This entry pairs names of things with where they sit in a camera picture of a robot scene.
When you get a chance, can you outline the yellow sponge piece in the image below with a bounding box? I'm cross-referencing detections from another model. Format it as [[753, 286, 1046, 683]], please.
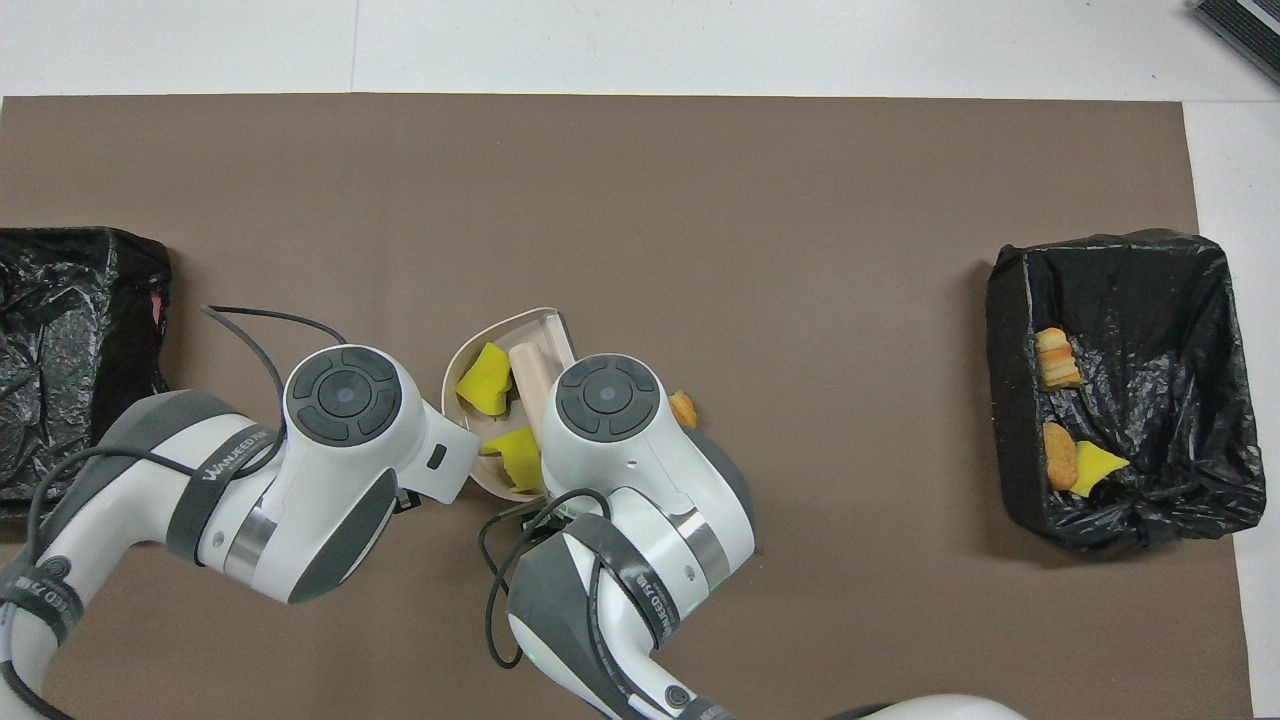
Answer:
[[480, 427, 544, 494], [456, 342, 514, 418], [1070, 441, 1132, 498]]

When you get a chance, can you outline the beige hand brush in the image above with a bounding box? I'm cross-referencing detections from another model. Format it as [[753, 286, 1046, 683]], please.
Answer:
[[508, 342, 563, 446]]

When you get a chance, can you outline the beige plastic dustpan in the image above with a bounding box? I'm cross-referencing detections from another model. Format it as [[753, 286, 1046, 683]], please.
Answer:
[[442, 307, 579, 502]]

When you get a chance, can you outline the brown bread roll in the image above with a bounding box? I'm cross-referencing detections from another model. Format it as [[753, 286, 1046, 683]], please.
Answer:
[[1042, 421, 1080, 492]]

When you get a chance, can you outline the pale bread piece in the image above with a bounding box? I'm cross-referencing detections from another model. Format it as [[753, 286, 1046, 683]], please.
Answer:
[[1034, 327, 1084, 391]]

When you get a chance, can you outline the black bag bin pink spot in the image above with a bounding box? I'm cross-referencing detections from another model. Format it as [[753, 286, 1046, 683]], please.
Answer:
[[0, 227, 173, 528]]

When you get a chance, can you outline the black bag lined bin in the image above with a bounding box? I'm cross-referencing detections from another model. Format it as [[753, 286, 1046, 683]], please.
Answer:
[[985, 229, 1267, 554]]

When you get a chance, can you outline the brown table mat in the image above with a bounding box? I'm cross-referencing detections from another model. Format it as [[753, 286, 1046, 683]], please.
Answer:
[[0, 93, 1256, 720]]

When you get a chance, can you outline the grey striped panel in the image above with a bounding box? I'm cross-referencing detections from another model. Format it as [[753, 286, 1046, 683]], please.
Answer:
[[1190, 0, 1280, 86]]

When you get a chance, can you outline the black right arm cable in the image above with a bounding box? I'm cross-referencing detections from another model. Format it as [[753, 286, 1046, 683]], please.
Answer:
[[478, 487, 721, 720]]

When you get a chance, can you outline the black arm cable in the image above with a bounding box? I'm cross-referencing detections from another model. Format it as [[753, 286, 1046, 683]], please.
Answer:
[[478, 487, 721, 720], [0, 305, 348, 720]]

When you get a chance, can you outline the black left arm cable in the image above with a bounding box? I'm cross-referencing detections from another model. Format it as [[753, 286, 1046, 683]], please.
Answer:
[[0, 305, 348, 720]]

